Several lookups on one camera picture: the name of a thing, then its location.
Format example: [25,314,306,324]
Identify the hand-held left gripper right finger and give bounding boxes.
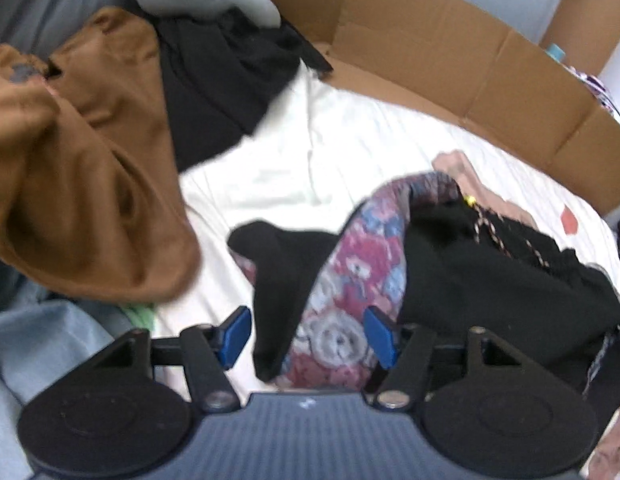
[362,305,540,411]

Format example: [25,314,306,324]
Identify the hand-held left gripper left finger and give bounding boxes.
[85,305,253,414]

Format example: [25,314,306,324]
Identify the black drawstring pants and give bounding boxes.
[227,199,620,402]

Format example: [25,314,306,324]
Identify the green cloth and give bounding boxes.
[120,302,157,332]

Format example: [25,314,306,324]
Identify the white printed blanket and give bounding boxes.
[155,62,620,396]

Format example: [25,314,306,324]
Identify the pink garment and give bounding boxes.
[432,149,539,232]

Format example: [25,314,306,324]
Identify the light blue cloth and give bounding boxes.
[0,255,158,480]

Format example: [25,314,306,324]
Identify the brown garment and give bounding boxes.
[0,6,203,306]

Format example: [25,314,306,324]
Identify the black shirt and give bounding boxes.
[152,10,335,173]

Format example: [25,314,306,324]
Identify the flattened cardboard sheet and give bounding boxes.
[235,0,620,216]

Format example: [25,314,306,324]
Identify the purple patterned cloth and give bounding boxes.
[574,66,620,132]

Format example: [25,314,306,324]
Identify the cardboard box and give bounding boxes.
[540,0,620,77]

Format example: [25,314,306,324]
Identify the grey blue cloth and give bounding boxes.
[0,0,128,53]

